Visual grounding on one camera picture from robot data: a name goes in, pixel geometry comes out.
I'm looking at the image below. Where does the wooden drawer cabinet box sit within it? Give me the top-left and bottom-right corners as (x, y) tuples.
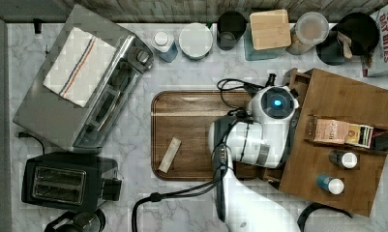
(280, 69), (388, 217)

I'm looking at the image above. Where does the grey spice shaker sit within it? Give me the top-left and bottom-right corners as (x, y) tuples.
(329, 150), (358, 169)

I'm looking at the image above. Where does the glass jar clear lid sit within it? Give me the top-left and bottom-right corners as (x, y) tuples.
(286, 12), (329, 55)

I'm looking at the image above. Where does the small beige packet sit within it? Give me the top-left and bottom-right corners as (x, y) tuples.
(159, 137), (181, 173)

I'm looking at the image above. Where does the blue spice shaker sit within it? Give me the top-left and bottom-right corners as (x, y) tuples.
(316, 174), (344, 195)

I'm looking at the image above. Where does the white striped folded towel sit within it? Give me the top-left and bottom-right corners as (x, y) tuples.
(43, 27), (116, 107)

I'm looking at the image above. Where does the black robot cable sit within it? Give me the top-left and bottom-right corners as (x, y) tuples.
(131, 72), (277, 232)

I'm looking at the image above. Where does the cinnamon oat bites cereal box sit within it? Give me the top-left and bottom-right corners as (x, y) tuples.
(362, 5), (388, 77)

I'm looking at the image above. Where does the teal canister wooden lid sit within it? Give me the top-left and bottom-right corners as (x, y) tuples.
(244, 9), (291, 61)

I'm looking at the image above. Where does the black utensil holder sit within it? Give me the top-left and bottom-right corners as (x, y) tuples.
(316, 13), (379, 66)

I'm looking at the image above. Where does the black two-slot toaster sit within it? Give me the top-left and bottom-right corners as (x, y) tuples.
(21, 152), (122, 212)

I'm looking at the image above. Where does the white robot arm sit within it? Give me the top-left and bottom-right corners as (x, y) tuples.
(208, 86), (300, 232)

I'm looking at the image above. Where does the wooden tea bag holder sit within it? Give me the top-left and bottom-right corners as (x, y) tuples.
(305, 116), (388, 152)

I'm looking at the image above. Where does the blue bottle white cap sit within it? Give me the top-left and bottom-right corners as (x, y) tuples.
(151, 30), (178, 63)

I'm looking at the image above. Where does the wooden cutting board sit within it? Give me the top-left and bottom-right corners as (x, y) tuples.
(151, 90), (251, 181)

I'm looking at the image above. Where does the silver toaster oven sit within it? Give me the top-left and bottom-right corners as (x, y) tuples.
(14, 4), (154, 154)

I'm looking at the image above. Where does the black kettle lid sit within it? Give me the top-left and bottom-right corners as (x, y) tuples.
(44, 209), (106, 232)

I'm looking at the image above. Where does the dark grey cylindrical canister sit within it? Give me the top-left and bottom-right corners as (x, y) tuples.
(217, 11), (247, 50)

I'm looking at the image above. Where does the black paper towel holder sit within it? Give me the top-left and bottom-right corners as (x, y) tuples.
(297, 203), (353, 232)

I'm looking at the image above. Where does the teal bowl white lid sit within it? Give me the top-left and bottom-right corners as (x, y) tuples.
(179, 23), (213, 60)

